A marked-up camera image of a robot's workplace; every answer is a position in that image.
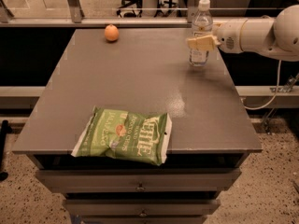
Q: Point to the lower grey drawer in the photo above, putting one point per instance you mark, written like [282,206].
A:
[142,208]

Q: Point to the clear plastic water bottle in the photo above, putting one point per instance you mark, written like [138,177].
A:
[202,23]

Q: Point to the black stand at left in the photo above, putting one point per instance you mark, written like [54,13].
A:
[4,130]

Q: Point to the upper grey drawer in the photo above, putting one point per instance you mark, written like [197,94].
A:
[84,181]

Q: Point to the grey drawer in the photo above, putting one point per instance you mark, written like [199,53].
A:
[84,181]
[142,208]

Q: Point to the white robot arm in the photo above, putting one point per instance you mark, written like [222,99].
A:
[275,38]

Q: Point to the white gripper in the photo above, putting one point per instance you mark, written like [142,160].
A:
[229,36]

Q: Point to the grey drawer cabinet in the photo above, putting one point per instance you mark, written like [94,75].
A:
[145,72]

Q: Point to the orange fruit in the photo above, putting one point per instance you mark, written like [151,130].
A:
[111,33]

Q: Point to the green jalapeno chip bag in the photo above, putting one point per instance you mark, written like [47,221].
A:
[125,135]

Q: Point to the metal railing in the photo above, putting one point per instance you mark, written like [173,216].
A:
[90,12]

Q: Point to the black office chair base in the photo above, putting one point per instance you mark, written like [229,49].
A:
[130,8]

